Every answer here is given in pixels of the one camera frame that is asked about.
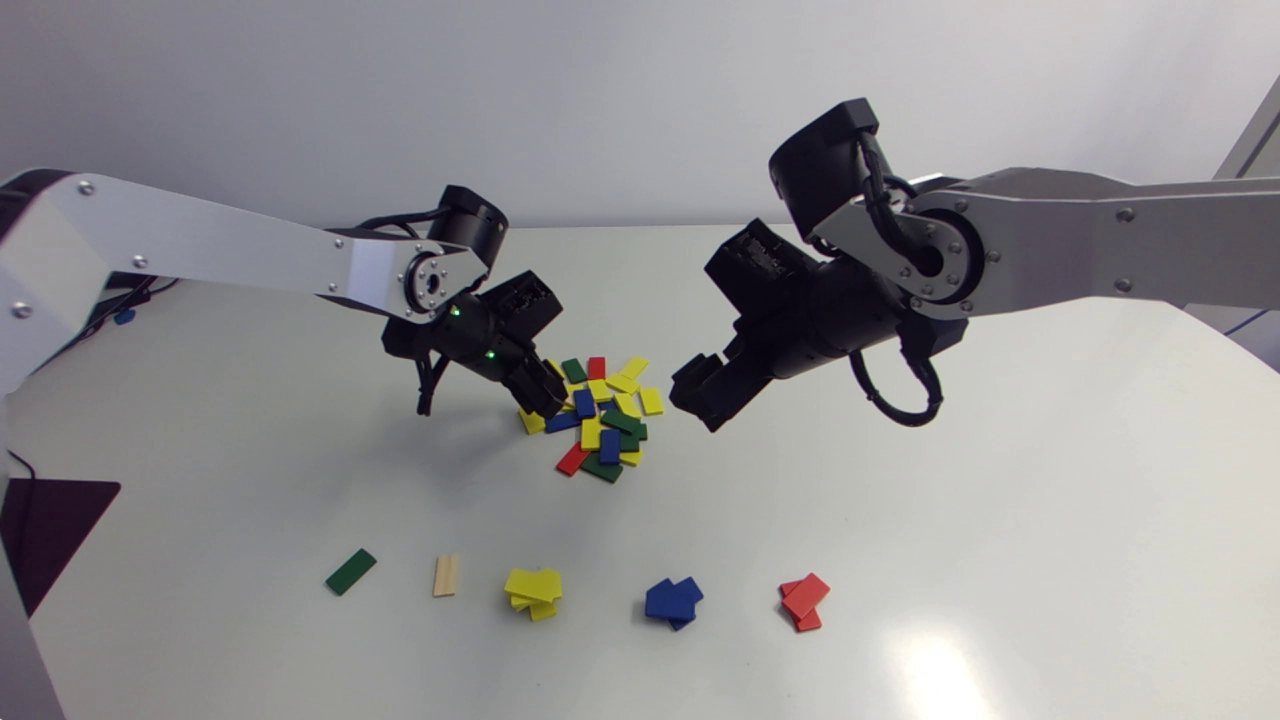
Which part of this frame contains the pile of yellow wooden blocks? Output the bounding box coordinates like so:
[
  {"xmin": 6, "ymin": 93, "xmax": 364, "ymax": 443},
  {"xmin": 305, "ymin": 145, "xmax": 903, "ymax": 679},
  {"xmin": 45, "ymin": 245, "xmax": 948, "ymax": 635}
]
[{"xmin": 503, "ymin": 567, "xmax": 564, "ymax": 623}]

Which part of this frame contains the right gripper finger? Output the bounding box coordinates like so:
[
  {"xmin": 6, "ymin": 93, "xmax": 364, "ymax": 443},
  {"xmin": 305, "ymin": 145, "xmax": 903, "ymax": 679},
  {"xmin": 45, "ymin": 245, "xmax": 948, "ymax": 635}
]
[
  {"xmin": 669, "ymin": 353, "xmax": 737, "ymax": 408},
  {"xmin": 699, "ymin": 374, "xmax": 772, "ymax": 434}
]

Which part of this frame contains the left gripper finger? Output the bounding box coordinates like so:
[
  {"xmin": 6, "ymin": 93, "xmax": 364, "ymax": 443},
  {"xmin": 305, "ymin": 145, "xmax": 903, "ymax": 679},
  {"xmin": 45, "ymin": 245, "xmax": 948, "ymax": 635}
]
[{"xmin": 505, "ymin": 356, "xmax": 569, "ymax": 420}]

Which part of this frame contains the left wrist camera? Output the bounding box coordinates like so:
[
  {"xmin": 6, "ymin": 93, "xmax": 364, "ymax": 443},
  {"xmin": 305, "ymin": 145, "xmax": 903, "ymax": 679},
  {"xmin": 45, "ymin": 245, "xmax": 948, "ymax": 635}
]
[{"xmin": 480, "ymin": 270, "xmax": 563, "ymax": 337}]

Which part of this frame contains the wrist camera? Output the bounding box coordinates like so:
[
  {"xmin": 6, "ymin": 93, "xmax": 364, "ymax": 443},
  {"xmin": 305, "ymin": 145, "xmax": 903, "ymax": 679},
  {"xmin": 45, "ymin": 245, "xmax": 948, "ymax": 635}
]
[
  {"xmin": 480, "ymin": 270, "xmax": 563, "ymax": 337},
  {"xmin": 704, "ymin": 219, "xmax": 827, "ymax": 307}
]

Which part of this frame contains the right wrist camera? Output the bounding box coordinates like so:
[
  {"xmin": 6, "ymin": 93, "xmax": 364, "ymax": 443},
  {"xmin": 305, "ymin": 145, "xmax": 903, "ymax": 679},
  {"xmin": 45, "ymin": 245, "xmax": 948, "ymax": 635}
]
[{"xmin": 704, "ymin": 219, "xmax": 827, "ymax": 307}]

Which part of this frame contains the pile of red wooden blocks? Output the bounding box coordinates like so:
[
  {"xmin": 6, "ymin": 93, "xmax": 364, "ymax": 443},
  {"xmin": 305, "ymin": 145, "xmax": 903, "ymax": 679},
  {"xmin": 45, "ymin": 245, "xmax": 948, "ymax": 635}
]
[{"xmin": 778, "ymin": 572, "xmax": 832, "ymax": 634}]

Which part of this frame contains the pile of blue wooden blocks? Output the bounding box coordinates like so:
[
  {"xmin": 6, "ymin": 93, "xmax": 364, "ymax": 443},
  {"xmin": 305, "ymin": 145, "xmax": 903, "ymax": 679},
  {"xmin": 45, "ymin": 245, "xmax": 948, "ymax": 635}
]
[{"xmin": 644, "ymin": 576, "xmax": 705, "ymax": 633}]

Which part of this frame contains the thin black cable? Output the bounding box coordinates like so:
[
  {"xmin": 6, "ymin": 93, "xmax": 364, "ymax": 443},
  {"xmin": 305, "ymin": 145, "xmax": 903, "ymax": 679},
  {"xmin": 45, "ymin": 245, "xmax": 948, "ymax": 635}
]
[{"xmin": 4, "ymin": 448, "xmax": 39, "ymax": 503}]

